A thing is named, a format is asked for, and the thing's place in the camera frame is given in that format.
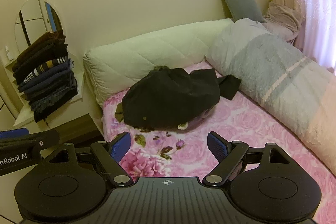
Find black pants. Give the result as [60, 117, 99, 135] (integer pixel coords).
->
[115, 66, 242, 132]

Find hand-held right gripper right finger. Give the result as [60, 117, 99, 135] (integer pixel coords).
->
[202, 132, 293, 186]

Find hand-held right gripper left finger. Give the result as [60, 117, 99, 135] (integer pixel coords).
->
[43, 132, 134, 186]

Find purple garment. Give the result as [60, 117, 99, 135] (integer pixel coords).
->
[177, 105, 217, 130]

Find white dresser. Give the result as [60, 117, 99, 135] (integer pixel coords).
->
[0, 48, 91, 128]

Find oval wall mirror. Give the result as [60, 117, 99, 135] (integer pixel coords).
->
[14, 0, 65, 55]

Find pink floral blanket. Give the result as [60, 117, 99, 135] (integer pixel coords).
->
[101, 60, 336, 224]

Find stack of dark folded clothes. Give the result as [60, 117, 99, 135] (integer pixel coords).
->
[12, 31, 79, 123]

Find lilac crumpled cloth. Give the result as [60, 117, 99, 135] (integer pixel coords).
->
[262, 2, 306, 44]

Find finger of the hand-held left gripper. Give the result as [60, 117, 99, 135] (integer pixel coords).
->
[0, 128, 30, 140]
[0, 130, 60, 153]

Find grey pillow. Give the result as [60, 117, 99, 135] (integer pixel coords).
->
[217, 0, 265, 23]

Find cream padded headboard cushion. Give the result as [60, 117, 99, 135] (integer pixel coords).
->
[83, 18, 235, 109]

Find grey and pink duvet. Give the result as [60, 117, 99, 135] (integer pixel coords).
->
[205, 18, 336, 161]

